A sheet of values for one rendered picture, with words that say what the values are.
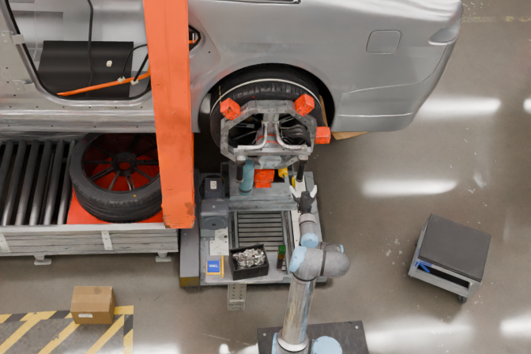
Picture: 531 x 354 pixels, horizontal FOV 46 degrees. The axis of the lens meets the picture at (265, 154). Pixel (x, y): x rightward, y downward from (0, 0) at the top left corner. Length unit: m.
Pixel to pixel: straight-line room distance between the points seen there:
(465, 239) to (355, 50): 1.43
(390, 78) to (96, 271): 2.15
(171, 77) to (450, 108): 3.06
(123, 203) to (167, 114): 1.06
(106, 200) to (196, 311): 0.87
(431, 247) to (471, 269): 0.26
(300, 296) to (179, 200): 0.89
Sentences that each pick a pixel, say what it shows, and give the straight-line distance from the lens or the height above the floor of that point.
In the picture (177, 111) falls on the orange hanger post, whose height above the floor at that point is 1.51.
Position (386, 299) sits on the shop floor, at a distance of 4.12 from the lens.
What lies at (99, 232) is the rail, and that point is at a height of 0.36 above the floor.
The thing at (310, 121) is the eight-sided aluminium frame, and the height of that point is 1.01.
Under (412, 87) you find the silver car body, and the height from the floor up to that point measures 1.13.
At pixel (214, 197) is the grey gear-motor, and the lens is 3.90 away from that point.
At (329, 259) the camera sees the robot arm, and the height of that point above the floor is 1.20.
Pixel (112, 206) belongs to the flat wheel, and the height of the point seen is 0.47.
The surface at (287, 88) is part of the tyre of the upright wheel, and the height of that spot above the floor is 1.17.
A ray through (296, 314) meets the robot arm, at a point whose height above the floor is 0.88.
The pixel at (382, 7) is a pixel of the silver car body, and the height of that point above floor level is 1.66.
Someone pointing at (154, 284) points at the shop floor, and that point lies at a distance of 4.04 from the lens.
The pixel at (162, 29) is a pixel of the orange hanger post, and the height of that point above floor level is 1.97.
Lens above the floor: 3.58
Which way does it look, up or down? 51 degrees down
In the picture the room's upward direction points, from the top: 7 degrees clockwise
